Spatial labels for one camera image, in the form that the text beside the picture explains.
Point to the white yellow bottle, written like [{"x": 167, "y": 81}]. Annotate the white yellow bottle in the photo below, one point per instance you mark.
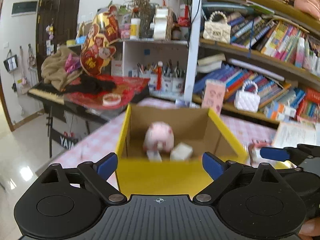
[{"x": 135, "y": 28}]

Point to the black keyboard piano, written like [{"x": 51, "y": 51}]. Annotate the black keyboard piano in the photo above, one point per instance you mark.
[{"x": 48, "y": 95}]

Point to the cream quilted handbag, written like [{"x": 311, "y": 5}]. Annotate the cream quilted handbag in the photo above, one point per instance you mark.
[{"x": 217, "y": 31}]

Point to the pink plush pig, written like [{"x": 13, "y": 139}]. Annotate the pink plush pig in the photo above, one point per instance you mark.
[{"x": 159, "y": 137}]

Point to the orange white medicine box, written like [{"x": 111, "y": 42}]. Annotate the orange white medicine box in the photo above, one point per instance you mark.
[{"x": 279, "y": 111}]

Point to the pink cartoon box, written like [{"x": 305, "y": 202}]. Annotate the pink cartoon box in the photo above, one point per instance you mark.
[{"x": 214, "y": 93}]

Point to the red gold festive decoration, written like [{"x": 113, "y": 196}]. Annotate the red gold festive decoration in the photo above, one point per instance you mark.
[{"x": 98, "y": 49}]

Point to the beige cloth pile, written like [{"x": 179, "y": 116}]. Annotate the beige cloth pile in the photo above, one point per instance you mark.
[{"x": 53, "y": 69}]

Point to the white foam block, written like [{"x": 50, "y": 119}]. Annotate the white foam block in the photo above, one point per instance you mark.
[{"x": 181, "y": 152}]

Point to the yellow cardboard box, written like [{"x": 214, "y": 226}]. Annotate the yellow cardboard box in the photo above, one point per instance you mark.
[{"x": 201, "y": 129}]

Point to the white quilted mini handbag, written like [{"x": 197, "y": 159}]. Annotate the white quilted mini handbag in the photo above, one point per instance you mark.
[{"x": 245, "y": 100}]

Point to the wooden bookshelf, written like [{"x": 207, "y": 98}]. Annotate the wooden bookshelf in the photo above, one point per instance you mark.
[{"x": 292, "y": 74}]

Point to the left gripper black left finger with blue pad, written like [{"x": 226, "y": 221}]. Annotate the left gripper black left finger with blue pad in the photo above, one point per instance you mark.
[{"x": 96, "y": 176}]

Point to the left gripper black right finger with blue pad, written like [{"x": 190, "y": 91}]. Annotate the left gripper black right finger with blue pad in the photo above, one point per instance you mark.
[{"x": 223, "y": 175}]

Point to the white tape roll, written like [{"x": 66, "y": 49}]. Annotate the white tape roll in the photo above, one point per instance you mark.
[{"x": 163, "y": 24}]

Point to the red dictionary book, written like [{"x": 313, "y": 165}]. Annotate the red dictionary book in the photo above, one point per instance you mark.
[{"x": 312, "y": 95}]

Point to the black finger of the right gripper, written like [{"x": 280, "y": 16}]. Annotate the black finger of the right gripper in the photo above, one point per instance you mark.
[{"x": 295, "y": 155}]

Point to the white staples box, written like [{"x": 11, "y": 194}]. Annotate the white staples box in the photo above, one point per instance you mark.
[{"x": 154, "y": 156}]

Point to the gold tape roll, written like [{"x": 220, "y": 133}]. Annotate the gold tape roll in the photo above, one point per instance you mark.
[{"x": 284, "y": 164}]

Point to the open white booklet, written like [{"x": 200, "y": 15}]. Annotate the open white booklet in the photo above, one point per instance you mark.
[{"x": 290, "y": 134}]

